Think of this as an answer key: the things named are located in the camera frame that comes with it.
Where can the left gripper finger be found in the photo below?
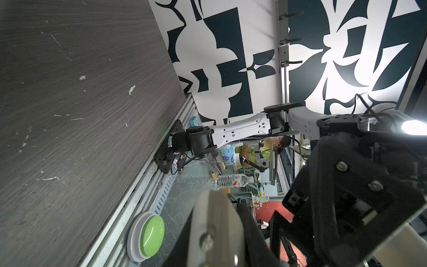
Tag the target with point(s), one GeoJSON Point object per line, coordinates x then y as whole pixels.
{"type": "Point", "coordinates": [257, 253]}

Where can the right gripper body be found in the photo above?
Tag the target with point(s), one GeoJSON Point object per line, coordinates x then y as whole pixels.
{"type": "Point", "coordinates": [346, 206]}

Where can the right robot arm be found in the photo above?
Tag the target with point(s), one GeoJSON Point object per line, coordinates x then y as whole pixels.
{"type": "Point", "coordinates": [403, 153]}

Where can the plastic water bottle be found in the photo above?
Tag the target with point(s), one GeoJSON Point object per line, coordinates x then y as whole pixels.
{"type": "Point", "coordinates": [233, 181]}

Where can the person in green shirt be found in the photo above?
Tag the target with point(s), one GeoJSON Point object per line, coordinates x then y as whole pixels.
{"type": "Point", "coordinates": [268, 145]}

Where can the blue tissue pack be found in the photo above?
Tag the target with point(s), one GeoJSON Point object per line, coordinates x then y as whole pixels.
{"type": "Point", "coordinates": [227, 154]}

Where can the green push button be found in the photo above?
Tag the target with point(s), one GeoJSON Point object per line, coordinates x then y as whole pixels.
{"type": "Point", "coordinates": [145, 237]}

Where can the small electronics board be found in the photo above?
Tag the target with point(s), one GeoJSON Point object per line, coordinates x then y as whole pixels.
{"type": "Point", "coordinates": [178, 162]}

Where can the blue owl number tag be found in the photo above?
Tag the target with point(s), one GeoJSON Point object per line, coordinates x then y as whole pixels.
{"type": "Point", "coordinates": [194, 122]}

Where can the white slotted cable duct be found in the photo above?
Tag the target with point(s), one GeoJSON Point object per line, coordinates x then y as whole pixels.
{"type": "Point", "coordinates": [162, 194]}

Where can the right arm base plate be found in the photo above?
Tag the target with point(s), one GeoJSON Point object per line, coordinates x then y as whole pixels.
{"type": "Point", "coordinates": [173, 143]}

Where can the black wall hook rail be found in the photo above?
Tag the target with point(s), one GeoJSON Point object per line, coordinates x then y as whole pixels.
{"type": "Point", "coordinates": [283, 28]}

